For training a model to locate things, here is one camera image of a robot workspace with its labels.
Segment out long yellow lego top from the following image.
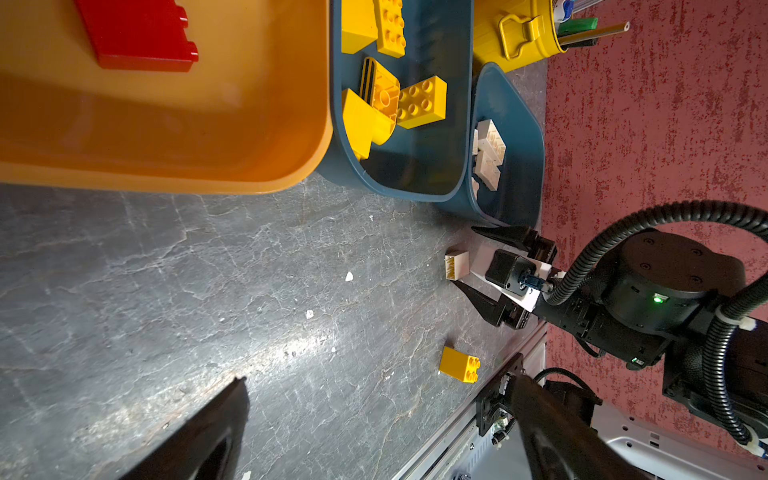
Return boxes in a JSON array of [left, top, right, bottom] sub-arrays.
[[374, 0, 406, 58]]

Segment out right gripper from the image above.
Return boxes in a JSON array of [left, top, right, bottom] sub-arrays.
[[452, 226, 558, 329]]

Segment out yellow rectangular bin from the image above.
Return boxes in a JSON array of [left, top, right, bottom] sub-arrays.
[[1, 1, 333, 194]]

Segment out white long lego bottom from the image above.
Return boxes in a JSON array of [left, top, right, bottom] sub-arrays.
[[473, 150, 501, 192]]

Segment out red lego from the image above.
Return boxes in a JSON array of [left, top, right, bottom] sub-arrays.
[[74, 0, 199, 72]]

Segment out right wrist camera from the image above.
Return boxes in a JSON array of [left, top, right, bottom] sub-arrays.
[[470, 245, 562, 312]]

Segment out yellow pen cup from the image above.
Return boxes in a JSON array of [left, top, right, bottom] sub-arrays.
[[473, 0, 566, 73]]

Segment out teal bin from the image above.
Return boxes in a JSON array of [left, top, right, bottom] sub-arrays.
[[316, 1, 474, 202], [437, 63, 545, 228]]

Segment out pens in cup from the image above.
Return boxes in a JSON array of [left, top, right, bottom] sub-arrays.
[[555, 1, 631, 50]]

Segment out white long lego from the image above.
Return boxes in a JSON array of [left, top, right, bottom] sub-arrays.
[[476, 119, 506, 162], [473, 150, 501, 192]]

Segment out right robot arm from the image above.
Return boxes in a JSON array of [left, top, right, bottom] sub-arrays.
[[462, 200, 767, 458]]

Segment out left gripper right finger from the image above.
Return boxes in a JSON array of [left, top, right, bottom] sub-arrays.
[[510, 376, 644, 479]]

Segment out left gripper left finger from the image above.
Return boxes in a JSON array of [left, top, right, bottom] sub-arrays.
[[123, 377, 250, 479]]

